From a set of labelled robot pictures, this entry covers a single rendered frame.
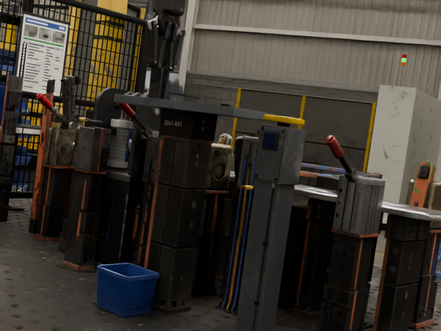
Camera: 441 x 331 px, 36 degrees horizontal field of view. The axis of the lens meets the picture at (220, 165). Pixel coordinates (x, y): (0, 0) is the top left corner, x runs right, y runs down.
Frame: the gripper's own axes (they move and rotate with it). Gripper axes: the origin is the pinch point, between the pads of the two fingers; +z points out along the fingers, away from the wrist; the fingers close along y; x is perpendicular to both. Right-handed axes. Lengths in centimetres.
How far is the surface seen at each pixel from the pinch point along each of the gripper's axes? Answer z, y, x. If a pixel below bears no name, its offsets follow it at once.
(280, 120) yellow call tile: 5.3, -9.1, -37.5
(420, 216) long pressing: 21, 15, -61
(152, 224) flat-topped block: 31.9, -4.8, -6.8
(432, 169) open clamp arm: 12, 39, -56
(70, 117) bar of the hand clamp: 12, 27, 53
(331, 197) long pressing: 20.8, 18.0, -39.2
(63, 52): -13, 70, 103
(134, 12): -74, 301, 263
